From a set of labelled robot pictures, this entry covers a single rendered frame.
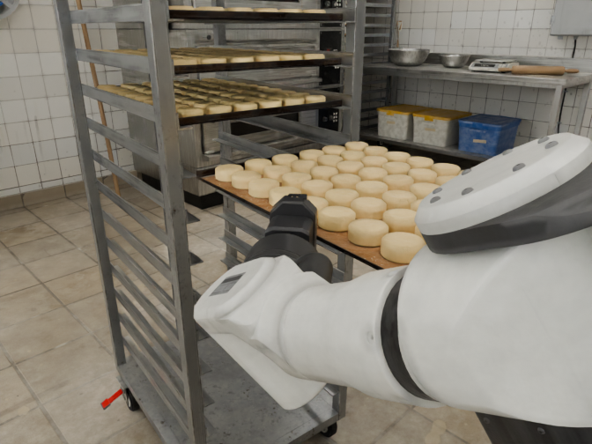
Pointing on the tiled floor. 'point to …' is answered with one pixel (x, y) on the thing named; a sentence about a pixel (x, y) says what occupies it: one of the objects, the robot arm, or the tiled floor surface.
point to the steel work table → (432, 69)
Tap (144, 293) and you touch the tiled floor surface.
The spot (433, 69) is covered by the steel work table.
